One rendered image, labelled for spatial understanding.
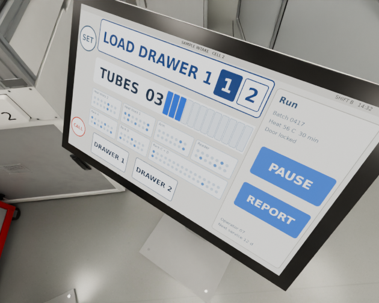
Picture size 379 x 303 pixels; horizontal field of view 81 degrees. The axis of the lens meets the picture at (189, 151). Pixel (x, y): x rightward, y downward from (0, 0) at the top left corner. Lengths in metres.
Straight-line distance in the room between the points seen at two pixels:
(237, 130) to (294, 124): 0.07
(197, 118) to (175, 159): 0.08
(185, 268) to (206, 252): 0.14
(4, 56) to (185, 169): 0.54
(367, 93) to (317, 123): 0.06
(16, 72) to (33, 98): 0.10
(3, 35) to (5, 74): 0.09
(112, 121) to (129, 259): 1.09
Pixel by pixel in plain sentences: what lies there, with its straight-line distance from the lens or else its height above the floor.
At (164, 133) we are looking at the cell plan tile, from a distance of 0.37.
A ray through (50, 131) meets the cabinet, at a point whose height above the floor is 0.72.
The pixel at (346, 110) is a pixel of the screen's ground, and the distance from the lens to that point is 0.31.
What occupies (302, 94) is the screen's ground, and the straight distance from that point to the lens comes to 0.31.
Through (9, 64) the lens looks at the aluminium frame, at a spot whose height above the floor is 1.02.
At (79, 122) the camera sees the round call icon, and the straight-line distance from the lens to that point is 0.51.
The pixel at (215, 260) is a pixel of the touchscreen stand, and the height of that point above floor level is 0.04.
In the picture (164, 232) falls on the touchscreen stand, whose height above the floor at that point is 0.04.
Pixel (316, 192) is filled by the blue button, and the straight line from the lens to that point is 0.34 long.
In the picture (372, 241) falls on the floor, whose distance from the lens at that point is 1.69.
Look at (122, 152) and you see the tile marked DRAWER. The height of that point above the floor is 1.02.
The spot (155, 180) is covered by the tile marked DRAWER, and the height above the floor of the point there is 1.00.
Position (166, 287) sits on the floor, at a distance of 1.39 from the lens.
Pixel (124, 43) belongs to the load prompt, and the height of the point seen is 1.16.
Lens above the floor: 1.38
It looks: 60 degrees down
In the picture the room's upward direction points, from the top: 6 degrees counter-clockwise
